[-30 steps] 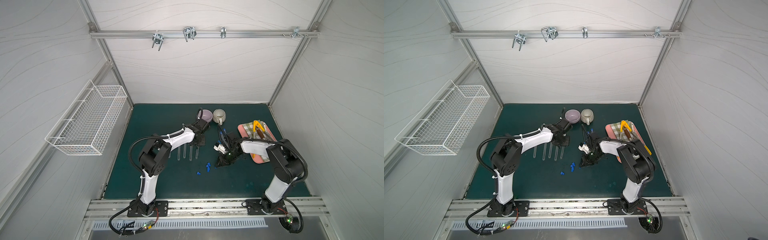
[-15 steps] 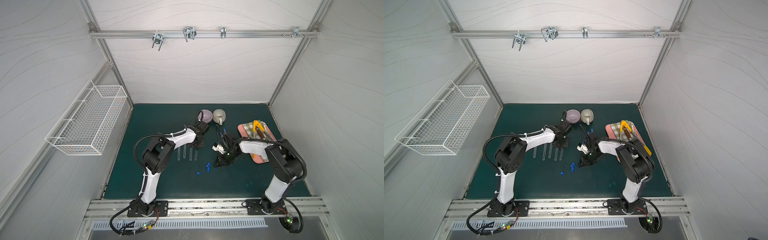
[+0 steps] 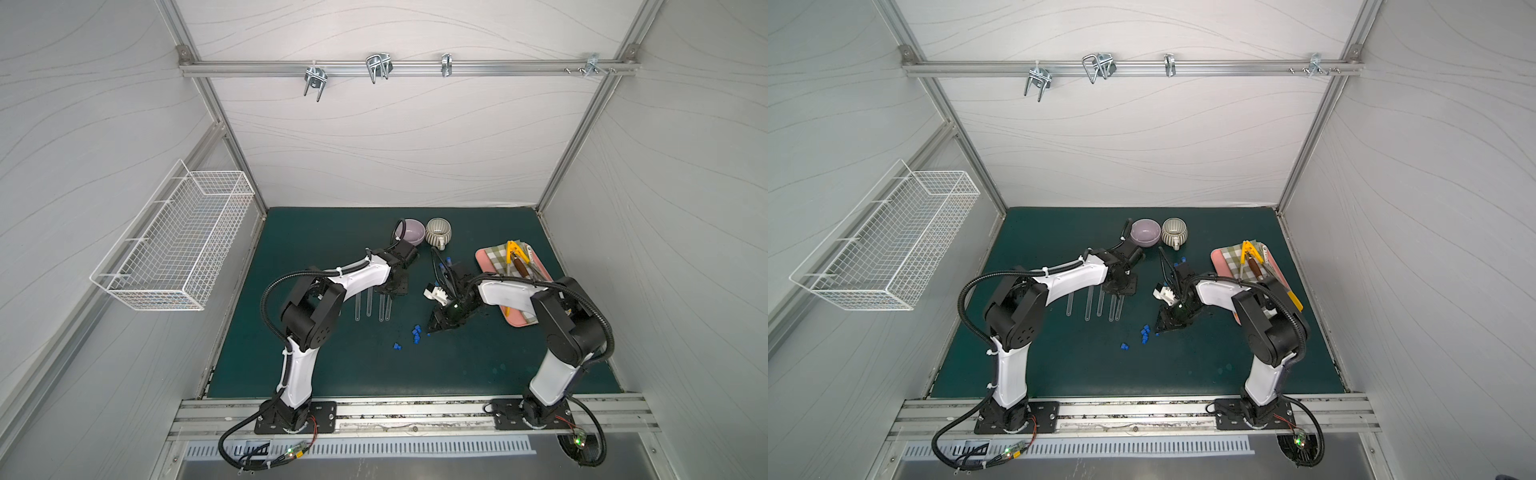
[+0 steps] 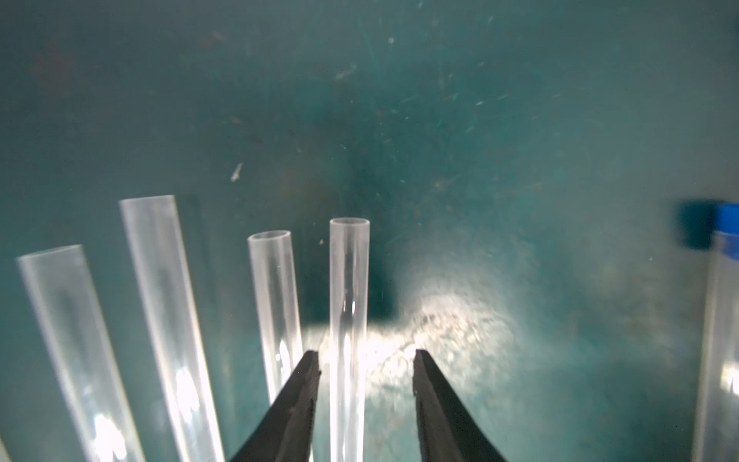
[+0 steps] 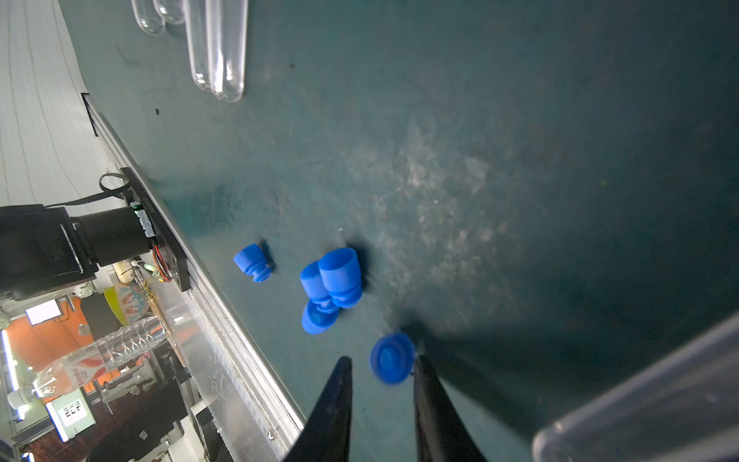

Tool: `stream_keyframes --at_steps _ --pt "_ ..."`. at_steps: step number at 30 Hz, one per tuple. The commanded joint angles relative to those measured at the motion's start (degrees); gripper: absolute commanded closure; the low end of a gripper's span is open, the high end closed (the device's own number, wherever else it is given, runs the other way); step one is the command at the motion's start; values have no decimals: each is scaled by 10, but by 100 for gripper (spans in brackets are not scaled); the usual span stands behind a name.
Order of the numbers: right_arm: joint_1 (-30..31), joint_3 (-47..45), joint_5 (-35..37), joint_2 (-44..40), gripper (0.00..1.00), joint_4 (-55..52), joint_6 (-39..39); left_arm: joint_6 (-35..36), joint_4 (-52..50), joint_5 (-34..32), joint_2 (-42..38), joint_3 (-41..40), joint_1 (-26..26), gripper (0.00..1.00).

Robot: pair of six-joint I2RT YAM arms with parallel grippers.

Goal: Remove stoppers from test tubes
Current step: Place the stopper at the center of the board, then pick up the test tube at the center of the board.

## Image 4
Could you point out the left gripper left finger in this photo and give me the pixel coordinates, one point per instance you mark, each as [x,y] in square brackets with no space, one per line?
[286,432]

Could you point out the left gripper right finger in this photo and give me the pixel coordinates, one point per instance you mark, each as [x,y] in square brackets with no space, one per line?
[446,429]

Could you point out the test tube three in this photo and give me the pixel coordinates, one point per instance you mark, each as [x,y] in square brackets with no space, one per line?
[155,240]

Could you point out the test tube four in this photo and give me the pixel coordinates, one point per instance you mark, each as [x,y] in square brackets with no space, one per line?
[276,296]

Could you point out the test tube five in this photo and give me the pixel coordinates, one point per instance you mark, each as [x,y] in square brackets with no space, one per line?
[349,246]

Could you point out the test tube six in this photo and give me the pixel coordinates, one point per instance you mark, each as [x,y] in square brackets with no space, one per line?
[716,427]

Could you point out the test tube two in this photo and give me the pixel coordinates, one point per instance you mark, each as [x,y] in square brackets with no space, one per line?
[61,291]

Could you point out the test tube one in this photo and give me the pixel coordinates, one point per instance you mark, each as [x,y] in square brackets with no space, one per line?
[4,456]

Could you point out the green table mat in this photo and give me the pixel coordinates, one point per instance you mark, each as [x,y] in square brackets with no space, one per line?
[539,177]

